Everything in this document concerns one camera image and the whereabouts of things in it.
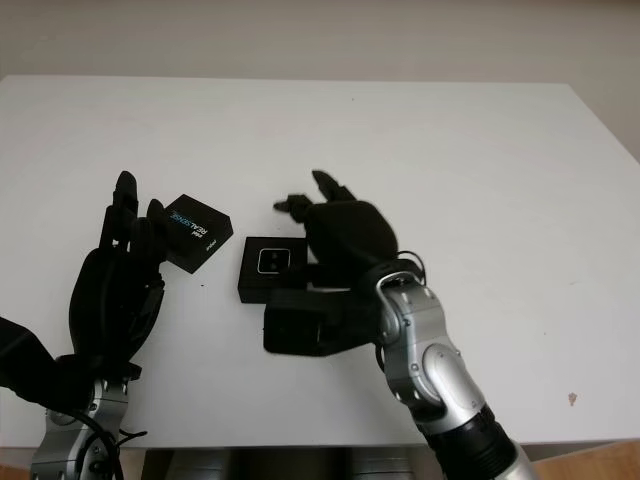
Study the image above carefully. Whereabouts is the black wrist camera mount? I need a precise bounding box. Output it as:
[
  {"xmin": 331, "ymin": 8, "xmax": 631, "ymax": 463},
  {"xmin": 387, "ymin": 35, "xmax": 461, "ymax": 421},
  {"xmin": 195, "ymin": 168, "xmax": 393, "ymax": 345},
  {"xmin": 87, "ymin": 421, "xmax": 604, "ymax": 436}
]
[
  {"xmin": 263, "ymin": 264, "xmax": 386, "ymax": 357},
  {"xmin": 0, "ymin": 314, "xmax": 69, "ymax": 404}
]

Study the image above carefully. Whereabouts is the small silver RealSense camera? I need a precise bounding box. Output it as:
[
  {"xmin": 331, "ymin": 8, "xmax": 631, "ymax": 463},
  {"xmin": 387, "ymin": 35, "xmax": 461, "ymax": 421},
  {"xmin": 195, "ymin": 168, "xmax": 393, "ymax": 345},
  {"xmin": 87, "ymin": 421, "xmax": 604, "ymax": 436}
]
[{"xmin": 256, "ymin": 247, "xmax": 293, "ymax": 275}]

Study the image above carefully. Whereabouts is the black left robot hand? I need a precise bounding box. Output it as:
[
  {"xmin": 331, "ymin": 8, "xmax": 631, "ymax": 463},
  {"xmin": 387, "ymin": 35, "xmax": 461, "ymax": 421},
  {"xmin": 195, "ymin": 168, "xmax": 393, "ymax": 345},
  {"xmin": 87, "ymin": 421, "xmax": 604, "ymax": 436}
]
[{"xmin": 64, "ymin": 170, "xmax": 169, "ymax": 381}]

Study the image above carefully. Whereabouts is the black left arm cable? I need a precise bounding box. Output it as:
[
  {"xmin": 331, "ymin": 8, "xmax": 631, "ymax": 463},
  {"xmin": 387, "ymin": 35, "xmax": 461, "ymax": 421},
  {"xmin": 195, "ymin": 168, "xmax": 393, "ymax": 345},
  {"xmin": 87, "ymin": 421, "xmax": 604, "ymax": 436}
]
[{"xmin": 54, "ymin": 407, "xmax": 149, "ymax": 480}]

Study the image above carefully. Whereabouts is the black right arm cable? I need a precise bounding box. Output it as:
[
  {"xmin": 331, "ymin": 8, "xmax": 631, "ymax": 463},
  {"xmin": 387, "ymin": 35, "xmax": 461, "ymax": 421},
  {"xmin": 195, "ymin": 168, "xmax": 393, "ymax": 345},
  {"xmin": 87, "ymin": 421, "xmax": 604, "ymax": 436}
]
[{"xmin": 394, "ymin": 249, "xmax": 429, "ymax": 287}]

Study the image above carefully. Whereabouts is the grey robot torso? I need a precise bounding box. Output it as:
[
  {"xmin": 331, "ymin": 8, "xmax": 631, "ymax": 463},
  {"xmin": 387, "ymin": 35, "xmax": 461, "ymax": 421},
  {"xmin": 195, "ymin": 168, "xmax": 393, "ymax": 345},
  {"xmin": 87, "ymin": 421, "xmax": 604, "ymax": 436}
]
[{"xmin": 142, "ymin": 434, "xmax": 431, "ymax": 480}]

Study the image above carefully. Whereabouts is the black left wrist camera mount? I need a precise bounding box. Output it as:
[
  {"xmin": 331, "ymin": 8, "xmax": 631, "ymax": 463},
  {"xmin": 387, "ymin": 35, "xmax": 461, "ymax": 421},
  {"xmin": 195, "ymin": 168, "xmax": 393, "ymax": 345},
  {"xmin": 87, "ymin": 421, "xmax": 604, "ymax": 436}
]
[{"xmin": 0, "ymin": 314, "xmax": 69, "ymax": 404}]

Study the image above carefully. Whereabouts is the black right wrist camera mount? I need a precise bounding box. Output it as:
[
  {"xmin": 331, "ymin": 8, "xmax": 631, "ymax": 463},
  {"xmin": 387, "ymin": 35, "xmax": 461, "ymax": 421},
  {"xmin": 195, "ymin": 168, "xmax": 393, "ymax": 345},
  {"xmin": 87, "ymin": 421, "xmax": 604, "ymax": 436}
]
[{"xmin": 263, "ymin": 264, "xmax": 386, "ymax": 357}]

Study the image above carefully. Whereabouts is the black RealSense box lid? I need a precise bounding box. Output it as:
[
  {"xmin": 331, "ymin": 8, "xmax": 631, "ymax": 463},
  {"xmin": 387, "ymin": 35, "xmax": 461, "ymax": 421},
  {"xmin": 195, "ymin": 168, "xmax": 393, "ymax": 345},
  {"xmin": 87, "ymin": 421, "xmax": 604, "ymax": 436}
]
[{"xmin": 159, "ymin": 193, "xmax": 235, "ymax": 275}]

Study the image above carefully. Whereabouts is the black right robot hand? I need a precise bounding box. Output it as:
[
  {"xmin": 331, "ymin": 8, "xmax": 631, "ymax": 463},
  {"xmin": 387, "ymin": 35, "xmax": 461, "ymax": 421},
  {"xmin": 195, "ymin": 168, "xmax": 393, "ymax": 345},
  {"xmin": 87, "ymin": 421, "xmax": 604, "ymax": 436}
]
[{"xmin": 273, "ymin": 169, "xmax": 401, "ymax": 282}]

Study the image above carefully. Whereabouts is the black camera box base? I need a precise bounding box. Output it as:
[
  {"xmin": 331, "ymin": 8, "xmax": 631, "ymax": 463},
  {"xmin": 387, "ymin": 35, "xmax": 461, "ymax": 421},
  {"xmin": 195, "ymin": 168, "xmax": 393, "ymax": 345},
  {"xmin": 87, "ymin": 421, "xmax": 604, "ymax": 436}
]
[{"xmin": 237, "ymin": 236, "xmax": 314, "ymax": 305}]

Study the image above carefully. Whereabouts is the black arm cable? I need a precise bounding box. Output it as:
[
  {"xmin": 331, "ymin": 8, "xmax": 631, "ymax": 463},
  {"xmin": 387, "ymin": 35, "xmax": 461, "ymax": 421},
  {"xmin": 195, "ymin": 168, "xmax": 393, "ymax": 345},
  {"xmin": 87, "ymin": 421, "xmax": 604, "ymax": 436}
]
[
  {"xmin": 394, "ymin": 249, "xmax": 429, "ymax": 287},
  {"xmin": 54, "ymin": 407, "xmax": 149, "ymax": 480}
]

